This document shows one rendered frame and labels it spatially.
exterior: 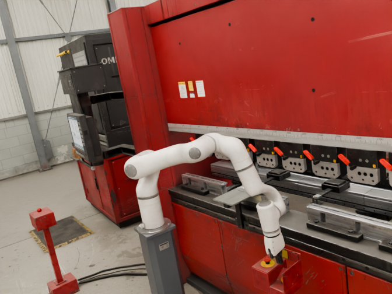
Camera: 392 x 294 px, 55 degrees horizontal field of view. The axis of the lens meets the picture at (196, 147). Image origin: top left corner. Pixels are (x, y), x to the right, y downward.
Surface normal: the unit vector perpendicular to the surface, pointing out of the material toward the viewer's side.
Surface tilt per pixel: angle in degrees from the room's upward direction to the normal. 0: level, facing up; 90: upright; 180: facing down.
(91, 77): 90
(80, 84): 90
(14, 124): 90
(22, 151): 90
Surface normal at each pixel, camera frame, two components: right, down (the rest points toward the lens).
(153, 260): -0.21, 0.26
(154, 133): 0.60, 0.09
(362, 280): -0.78, 0.26
